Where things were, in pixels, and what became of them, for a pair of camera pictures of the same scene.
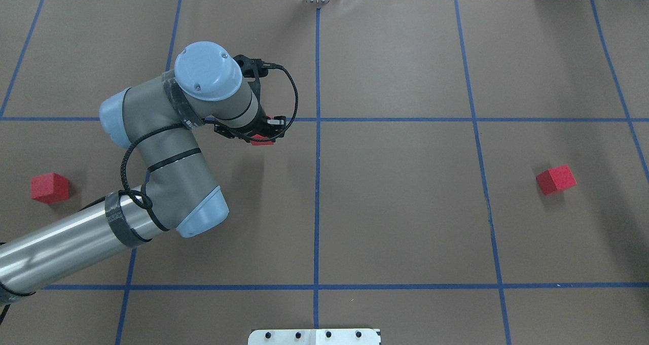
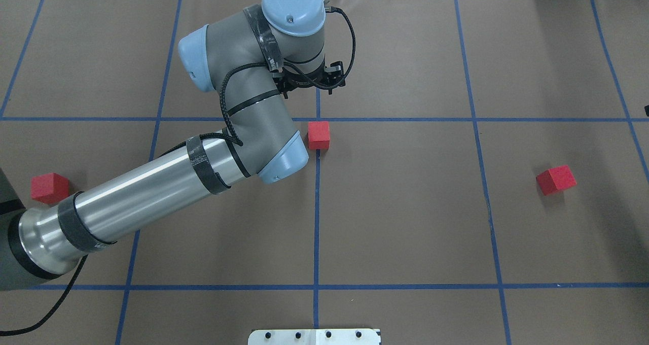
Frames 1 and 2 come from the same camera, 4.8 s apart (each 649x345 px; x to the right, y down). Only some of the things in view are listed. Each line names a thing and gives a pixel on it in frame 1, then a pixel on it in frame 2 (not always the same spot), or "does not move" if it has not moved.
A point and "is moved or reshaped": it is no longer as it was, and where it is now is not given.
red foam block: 555,179 does not move
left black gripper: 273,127 to 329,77
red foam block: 260,142 is moved or reshaped
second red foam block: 49,187 does not move
